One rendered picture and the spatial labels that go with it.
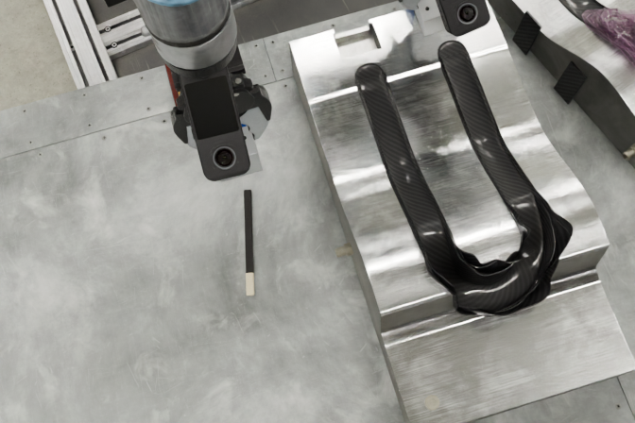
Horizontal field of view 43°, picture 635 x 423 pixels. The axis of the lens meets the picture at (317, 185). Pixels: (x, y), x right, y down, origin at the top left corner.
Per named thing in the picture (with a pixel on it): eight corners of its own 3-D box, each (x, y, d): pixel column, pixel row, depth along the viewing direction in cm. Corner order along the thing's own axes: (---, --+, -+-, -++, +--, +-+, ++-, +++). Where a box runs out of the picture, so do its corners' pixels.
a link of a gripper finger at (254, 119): (270, 91, 93) (242, 58, 84) (283, 135, 91) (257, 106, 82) (246, 100, 93) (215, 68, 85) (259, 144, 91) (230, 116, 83)
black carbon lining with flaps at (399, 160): (348, 76, 101) (347, 38, 93) (467, 42, 102) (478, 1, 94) (439, 340, 89) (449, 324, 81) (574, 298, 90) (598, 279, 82)
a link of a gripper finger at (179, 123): (211, 125, 87) (216, 84, 80) (214, 139, 87) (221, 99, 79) (168, 132, 86) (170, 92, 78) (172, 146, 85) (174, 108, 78)
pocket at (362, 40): (332, 44, 105) (331, 29, 102) (369, 33, 105) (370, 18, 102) (341, 74, 103) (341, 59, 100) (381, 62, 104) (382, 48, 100)
